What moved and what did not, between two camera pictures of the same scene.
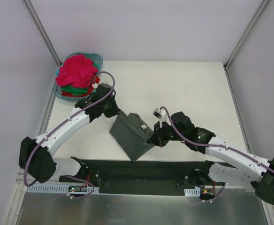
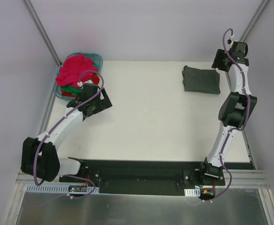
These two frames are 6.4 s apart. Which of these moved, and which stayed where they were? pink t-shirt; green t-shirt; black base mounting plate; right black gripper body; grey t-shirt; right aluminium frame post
Moved: right black gripper body; grey t-shirt
Stayed: right aluminium frame post; green t-shirt; black base mounting plate; pink t-shirt
